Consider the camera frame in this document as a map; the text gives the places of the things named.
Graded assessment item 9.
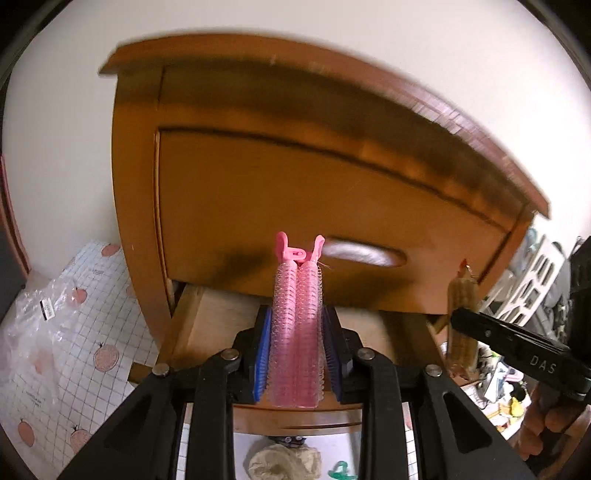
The wooden drawer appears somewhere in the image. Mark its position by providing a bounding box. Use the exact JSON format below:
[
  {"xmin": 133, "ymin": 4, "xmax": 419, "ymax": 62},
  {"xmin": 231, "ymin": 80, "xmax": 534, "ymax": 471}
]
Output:
[{"xmin": 129, "ymin": 282, "xmax": 465, "ymax": 437}]

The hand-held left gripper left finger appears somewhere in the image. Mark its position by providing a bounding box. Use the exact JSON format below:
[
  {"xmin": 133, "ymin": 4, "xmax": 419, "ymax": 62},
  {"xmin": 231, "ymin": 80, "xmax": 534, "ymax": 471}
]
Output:
[{"xmin": 58, "ymin": 305, "xmax": 273, "ymax": 480}]

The white slotted plastic basket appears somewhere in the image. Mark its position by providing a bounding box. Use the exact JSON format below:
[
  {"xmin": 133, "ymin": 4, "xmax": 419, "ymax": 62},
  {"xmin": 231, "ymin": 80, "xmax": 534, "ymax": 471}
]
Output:
[{"xmin": 480, "ymin": 222, "xmax": 570, "ymax": 325}]

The fruit print grid mat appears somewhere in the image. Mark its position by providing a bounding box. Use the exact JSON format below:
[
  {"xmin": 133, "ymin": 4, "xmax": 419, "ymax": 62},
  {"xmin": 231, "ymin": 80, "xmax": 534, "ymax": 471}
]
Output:
[{"xmin": 0, "ymin": 239, "xmax": 419, "ymax": 480}]

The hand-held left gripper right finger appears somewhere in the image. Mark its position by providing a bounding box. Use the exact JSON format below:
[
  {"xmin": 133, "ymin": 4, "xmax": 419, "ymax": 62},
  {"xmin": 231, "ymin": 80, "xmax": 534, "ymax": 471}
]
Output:
[{"xmin": 321, "ymin": 305, "xmax": 539, "ymax": 480}]

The beige hair roller clip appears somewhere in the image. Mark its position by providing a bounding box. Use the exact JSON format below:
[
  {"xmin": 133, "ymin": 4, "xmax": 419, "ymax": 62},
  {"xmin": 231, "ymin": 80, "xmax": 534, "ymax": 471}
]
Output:
[{"xmin": 444, "ymin": 258, "xmax": 482, "ymax": 382}]

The pink hair roller clip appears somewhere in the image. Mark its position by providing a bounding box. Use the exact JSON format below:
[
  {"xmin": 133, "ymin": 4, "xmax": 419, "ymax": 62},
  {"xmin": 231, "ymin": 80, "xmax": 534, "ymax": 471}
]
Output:
[{"xmin": 270, "ymin": 232, "xmax": 331, "ymax": 409}]

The green hair clip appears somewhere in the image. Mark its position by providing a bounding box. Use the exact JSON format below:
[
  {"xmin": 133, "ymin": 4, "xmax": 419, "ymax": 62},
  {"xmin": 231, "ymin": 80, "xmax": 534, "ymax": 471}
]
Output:
[{"xmin": 329, "ymin": 460, "xmax": 359, "ymax": 480}]

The person's right hand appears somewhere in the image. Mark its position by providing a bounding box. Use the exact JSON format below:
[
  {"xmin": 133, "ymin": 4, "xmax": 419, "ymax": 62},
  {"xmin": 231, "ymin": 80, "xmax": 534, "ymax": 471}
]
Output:
[{"xmin": 516, "ymin": 385, "xmax": 585, "ymax": 462}]

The white tray with teal rim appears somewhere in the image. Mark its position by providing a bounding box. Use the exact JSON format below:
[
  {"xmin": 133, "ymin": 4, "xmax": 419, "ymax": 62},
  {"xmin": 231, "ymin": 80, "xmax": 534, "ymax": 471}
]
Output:
[{"xmin": 232, "ymin": 431, "xmax": 366, "ymax": 480}]

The cream lace scrunchie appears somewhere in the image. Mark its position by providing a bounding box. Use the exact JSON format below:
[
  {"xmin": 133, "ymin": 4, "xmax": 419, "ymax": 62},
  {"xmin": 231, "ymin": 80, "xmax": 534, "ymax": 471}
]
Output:
[{"xmin": 248, "ymin": 442, "xmax": 322, "ymax": 480}]

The wooden nightstand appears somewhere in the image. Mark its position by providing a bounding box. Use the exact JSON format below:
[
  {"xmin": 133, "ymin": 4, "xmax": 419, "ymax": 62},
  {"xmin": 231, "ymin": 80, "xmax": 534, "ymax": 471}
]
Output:
[{"xmin": 98, "ymin": 33, "xmax": 552, "ymax": 437}]

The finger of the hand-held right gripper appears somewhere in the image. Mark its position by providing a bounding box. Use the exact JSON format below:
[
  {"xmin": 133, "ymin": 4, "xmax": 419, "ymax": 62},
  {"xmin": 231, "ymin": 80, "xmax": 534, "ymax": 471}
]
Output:
[{"xmin": 450, "ymin": 307, "xmax": 591, "ymax": 402}]

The clear plastic bag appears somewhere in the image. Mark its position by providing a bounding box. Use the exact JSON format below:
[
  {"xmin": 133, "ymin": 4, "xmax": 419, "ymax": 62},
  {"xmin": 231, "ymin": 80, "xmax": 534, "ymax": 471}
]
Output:
[{"xmin": 0, "ymin": 272, "xmax": 84, "ymax": 386}]

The dark red wooden frame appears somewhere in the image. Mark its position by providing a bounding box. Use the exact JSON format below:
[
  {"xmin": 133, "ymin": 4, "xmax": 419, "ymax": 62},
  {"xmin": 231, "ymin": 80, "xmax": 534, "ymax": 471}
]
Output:
[{"xmin": 0, "ymin": 154, "xmax": 31, "ymax": 278}]

